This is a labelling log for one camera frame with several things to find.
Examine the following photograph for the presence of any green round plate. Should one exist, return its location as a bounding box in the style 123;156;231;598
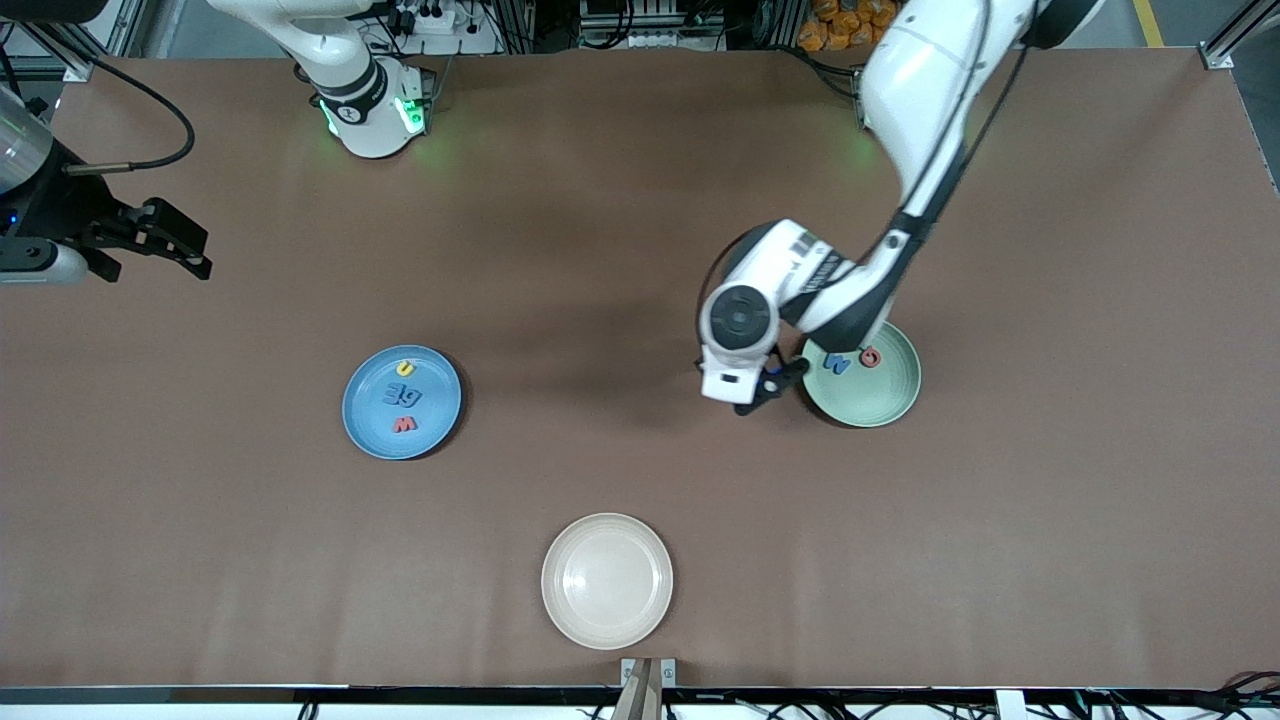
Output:
803;320;923;429

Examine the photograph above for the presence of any black electronics rack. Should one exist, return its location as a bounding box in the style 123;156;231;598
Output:
580;0;726;51

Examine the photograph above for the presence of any orange objects pile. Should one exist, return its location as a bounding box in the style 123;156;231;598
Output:
798;0;901;53

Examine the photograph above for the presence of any blue round plate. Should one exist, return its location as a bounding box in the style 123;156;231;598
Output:
342;345;464;461

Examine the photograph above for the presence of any small metal bracket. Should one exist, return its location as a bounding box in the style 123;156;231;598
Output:
620;657;678;689

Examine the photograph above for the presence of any black cable bundle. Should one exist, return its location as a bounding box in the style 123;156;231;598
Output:
1190;668;1280;716

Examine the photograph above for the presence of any beige round plate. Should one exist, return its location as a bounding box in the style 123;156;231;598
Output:
541;513;674;651

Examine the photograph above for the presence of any white power strip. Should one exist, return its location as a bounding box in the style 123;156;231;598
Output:
385;0;501;56

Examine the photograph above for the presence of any silver aluminium frame post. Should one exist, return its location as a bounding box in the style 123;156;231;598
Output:
1200;0;1280;71
0;0;161;83

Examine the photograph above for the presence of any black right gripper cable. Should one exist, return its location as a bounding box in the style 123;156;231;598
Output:
60;58;195;176

